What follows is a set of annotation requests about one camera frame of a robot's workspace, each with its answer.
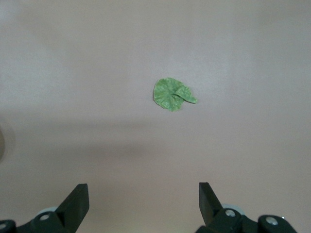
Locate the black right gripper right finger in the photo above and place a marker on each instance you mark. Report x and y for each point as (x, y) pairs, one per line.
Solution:
(211, 211)

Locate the green lettuce leaf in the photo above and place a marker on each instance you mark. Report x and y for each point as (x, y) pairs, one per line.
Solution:
(167, 94)

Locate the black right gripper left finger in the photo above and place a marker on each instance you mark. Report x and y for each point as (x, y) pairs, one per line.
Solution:
(70, 211)

